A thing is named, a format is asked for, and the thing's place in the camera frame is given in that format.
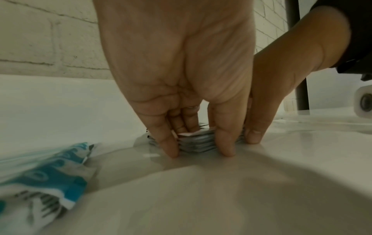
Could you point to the person's right hand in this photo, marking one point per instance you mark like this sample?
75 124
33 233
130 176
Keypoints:
287 64

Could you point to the person's left hand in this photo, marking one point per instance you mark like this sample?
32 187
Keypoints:
180 57

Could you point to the thin pile of sachets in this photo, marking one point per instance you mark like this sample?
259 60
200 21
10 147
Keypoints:
197 142

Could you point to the teal wet wipe packets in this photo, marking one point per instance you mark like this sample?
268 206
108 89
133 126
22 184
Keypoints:
49 181

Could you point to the white table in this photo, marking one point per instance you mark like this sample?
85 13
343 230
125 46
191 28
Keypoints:
218 195

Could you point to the dark door frame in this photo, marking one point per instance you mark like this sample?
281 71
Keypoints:
302 96

